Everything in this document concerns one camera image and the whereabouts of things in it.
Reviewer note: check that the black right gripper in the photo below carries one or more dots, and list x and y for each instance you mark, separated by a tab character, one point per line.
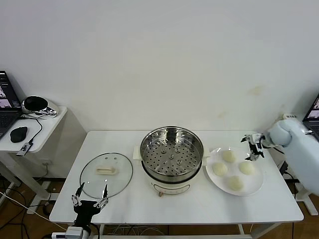
254	147

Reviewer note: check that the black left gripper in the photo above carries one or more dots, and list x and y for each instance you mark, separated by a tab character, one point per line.
84	207

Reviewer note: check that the white steamed baozi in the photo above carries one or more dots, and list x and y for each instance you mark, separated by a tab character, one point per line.
235	183
247	168
229	156
219	169

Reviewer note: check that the round glass pot lid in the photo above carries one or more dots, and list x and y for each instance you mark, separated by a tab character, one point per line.
119	174

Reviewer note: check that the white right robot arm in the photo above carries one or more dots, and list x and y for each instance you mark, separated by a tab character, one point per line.
299	149

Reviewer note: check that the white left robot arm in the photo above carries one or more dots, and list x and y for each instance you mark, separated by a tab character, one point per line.
87	234

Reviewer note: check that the perforated steel steamer basket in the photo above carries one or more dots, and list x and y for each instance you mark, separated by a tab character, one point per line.
184	161

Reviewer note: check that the white round plate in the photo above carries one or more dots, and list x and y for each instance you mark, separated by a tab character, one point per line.
251	184

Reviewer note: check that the black power adapter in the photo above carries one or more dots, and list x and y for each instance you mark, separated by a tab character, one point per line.
284	167

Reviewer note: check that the white printed label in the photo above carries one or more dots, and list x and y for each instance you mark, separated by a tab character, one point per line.
291	116

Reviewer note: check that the black open laptop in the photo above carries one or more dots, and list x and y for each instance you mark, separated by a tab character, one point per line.
314	107
6	122

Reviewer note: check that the white electric cooker base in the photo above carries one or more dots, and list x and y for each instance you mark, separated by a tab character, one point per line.
172	186

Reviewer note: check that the grey usb hub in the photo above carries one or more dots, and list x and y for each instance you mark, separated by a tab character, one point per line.
24	149

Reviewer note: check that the black computer mouse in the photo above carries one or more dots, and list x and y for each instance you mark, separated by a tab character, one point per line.
18	134

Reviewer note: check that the chrome and black headset device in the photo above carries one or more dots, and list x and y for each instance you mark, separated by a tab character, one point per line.
35	103

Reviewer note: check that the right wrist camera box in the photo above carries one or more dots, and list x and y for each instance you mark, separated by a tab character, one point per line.
256	137

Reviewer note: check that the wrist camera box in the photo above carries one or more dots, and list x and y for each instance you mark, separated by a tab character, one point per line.
256	137
74	231

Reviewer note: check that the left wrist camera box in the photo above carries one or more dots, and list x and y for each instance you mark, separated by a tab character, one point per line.
74	231

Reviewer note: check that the white wall socket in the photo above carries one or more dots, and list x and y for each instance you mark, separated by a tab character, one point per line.
46	163

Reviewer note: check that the white table frame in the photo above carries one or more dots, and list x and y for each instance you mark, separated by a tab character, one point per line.
241	228

